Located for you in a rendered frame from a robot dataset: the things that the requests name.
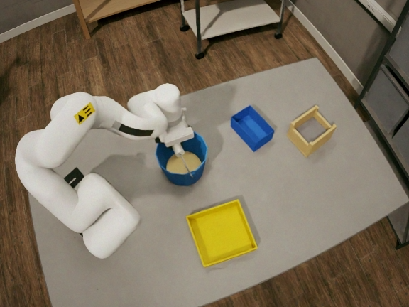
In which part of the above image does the blue open rectangular bin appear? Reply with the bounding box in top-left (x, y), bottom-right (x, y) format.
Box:
top-left (231, 105), bottom-right (274, 152)

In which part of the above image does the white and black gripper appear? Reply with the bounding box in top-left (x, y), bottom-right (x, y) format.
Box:
top-left (155, 113), bottom-right (190, 151)

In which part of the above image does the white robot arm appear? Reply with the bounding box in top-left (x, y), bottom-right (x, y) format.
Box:
top-left (15, 84), bottom-right (194, 259)

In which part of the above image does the yellow square tray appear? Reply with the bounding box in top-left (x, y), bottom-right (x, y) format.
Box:
top-left (187, 199), bottom-right (258, 267)

